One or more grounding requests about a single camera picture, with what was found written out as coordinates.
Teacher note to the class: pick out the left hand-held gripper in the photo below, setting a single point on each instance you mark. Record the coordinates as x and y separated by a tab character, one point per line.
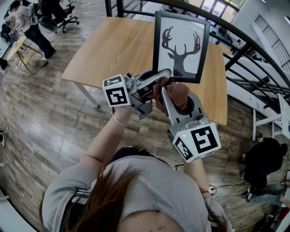
116	97

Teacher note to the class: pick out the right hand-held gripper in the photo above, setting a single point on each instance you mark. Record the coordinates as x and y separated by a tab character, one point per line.
199	140

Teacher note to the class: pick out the brown cloth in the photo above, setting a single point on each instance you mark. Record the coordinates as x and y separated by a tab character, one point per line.
179	95

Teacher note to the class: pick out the black framed deer picture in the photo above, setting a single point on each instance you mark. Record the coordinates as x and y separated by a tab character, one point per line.
181	29

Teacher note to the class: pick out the person's right forearm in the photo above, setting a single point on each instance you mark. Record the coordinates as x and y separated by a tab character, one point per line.
196	174

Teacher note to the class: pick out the person's left forearm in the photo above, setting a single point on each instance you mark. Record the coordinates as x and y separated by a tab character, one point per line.
106	140

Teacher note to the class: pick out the white staircase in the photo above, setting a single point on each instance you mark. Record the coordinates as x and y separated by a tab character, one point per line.
247	95

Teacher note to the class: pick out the white table leg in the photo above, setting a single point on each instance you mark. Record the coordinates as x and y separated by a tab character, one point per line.
87	95

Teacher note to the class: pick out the person's black trousers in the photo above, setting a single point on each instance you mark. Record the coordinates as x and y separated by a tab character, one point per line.
127	153

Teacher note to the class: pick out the wooden table with white legs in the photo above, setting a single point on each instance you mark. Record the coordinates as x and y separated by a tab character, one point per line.
240	54

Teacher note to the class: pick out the white metal stand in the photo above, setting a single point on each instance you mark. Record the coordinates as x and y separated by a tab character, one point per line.
265	120

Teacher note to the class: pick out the small black white block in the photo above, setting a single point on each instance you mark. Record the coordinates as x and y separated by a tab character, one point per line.
260	138

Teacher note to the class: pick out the person's grey knit top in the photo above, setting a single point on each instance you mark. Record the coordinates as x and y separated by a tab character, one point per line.
158	188

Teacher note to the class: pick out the white power strip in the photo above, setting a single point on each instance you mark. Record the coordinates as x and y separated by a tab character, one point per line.
211	189

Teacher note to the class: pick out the black bag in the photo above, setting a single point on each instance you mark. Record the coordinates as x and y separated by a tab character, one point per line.
262	163

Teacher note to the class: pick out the small black device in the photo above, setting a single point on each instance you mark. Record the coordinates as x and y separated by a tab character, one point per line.
247	194

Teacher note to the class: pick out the black office chair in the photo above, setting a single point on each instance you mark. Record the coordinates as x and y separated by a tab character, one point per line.
61	11

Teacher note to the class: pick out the grey shell chair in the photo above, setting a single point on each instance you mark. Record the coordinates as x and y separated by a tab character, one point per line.
48	25

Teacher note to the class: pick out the round yellow table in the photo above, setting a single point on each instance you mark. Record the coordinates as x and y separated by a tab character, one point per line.
17	46

